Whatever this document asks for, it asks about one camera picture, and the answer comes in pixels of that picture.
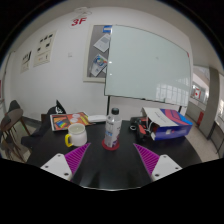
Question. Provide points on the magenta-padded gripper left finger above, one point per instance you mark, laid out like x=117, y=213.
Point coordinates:
x=58, y=165

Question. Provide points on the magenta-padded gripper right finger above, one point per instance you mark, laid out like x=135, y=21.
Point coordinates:
x=165, y=166

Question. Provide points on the clear bottle with black cap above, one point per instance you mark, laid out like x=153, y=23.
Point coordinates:
x=113, y=128

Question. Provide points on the blue and white cardboard box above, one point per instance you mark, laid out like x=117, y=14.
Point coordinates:
x=173, y=125

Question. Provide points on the colourful orange book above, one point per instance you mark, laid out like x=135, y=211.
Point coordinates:
x=63, y=121

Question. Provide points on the black pirate hat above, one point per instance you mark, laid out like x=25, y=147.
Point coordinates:
x=57, y=109

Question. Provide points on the small white flat device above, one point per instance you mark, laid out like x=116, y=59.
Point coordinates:
x=97, y=118

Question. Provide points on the brown wooden chair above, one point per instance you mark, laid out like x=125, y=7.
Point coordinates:
x=11, y=123

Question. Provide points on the dark upholstered chair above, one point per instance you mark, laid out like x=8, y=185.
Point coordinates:
x=14, y=106

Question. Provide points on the large whiteboard on stand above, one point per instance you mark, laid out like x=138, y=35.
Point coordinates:
x=150, y=63

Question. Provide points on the grey notice board with papers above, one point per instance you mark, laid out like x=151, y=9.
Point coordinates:
x=96, y=56

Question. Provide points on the small white wall poster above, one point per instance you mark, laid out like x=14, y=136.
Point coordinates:
x=26, y=61

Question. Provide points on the large white wall poster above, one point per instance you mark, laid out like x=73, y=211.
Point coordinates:
x=44, y=48

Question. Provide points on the red floor number wall sign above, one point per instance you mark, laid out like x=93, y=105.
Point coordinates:
x=78, y=22

